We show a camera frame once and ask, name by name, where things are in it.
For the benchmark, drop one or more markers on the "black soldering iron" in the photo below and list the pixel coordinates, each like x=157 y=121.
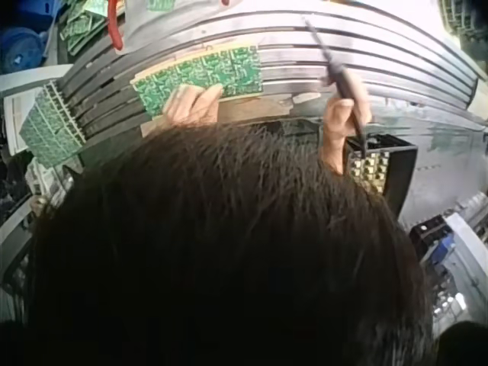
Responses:
x=345 y=85

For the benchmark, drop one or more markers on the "black component tray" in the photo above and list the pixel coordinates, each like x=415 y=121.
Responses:
x=381 y=167

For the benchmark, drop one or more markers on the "heap of green circuit boards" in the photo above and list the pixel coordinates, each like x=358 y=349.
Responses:
x=82 y=24

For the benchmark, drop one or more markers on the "stack of green circuit boards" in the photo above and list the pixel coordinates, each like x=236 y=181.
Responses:
x=49 y=126

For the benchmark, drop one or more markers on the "green circuit board panel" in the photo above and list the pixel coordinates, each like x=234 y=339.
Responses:
x=202 y=78

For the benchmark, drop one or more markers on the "person's left hand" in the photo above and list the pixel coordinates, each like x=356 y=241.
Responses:
x=192 y=106

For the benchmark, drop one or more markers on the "blue plastic container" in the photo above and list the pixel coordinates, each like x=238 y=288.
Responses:
x=21 y=42

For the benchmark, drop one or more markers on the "person's right hand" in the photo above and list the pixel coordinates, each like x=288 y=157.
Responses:
x=339 y=122

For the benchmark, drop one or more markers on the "blue and white equipment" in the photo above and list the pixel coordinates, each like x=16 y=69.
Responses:
x=442 y=244

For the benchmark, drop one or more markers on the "grey slatted conveyor rails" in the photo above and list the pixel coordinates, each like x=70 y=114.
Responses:
x=305 y=49

